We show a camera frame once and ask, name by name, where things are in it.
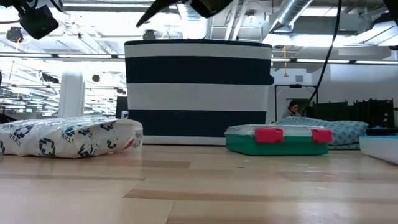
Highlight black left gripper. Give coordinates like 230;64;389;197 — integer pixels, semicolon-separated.
0;0;65;40

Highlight green first aid kit box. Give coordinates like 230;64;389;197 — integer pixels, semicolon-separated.
224;124;333;156

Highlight white blue pill organizer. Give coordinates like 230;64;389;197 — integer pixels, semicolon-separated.
359;135;398;165

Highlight navy white striped fabric bin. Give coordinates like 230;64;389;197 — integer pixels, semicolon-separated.
124;39;275;146

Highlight white building pillar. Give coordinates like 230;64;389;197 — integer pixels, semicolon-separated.
58;70;86;118

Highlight dark computer monitor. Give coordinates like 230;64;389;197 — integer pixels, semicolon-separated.
115;96;129;119

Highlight person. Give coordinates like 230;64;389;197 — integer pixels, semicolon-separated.
282;100;301;119

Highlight teal patterned folded cloth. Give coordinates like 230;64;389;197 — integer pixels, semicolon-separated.
273;116;369;151

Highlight black folding panels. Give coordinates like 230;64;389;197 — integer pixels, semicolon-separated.
310;98;396;128

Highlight wide ribbed ceiling duct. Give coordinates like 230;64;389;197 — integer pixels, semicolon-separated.
178;0;209;40

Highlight silver spiral ceiling duct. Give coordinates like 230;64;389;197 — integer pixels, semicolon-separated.
269;0;313;32

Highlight yellow hanging cord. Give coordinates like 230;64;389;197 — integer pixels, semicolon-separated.
282;45;289;78

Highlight black metal stand frame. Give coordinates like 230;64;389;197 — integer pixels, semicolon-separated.
274;83;319;124

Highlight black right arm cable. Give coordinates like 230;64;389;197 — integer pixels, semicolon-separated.
301;0;343;118

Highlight black aluminium table frame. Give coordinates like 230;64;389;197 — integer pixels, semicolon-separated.
366;127;398;137

